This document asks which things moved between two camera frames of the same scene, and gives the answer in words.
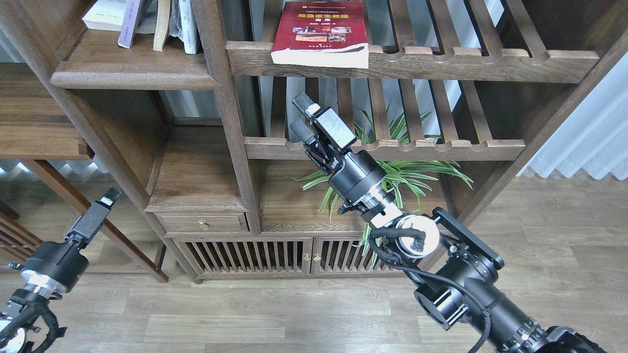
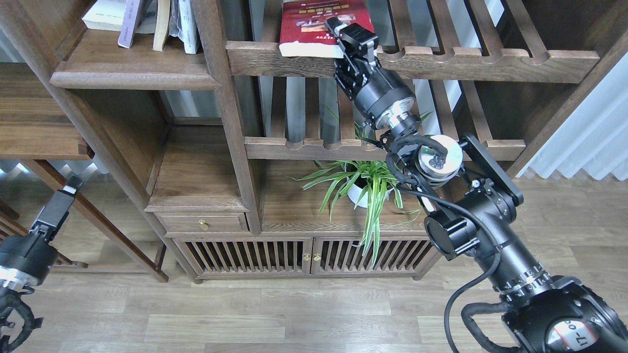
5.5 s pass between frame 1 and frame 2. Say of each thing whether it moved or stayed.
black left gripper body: moved
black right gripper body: moved
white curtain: stayed
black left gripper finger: moved
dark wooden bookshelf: stayed
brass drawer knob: stayed
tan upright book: stayed
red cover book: moved
